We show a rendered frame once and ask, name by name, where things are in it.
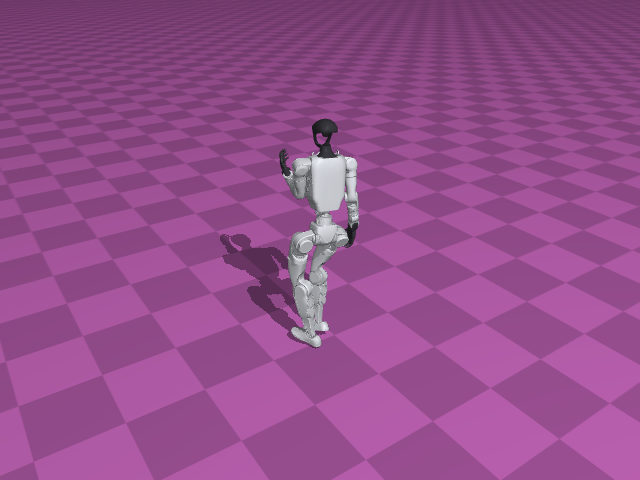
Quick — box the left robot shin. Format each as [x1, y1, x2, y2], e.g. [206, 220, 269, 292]
[292, 285, 316, 338]

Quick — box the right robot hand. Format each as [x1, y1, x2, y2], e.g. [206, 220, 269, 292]
[344, 223, 358, 248]

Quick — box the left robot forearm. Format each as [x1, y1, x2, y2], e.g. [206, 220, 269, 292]
[283, 170, 298, 199]

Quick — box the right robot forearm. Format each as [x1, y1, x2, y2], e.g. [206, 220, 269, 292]
[347, 191, 359, 228]

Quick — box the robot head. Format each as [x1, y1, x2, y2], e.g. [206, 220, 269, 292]
[312, 119, 338, 158]

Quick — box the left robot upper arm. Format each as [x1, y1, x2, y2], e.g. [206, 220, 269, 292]
[292, 158, 312, 199]

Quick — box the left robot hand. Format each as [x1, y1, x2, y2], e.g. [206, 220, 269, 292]
[279, 149, 291, 176]

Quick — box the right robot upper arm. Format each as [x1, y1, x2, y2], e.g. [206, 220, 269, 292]
[344, 156, 358, 203]

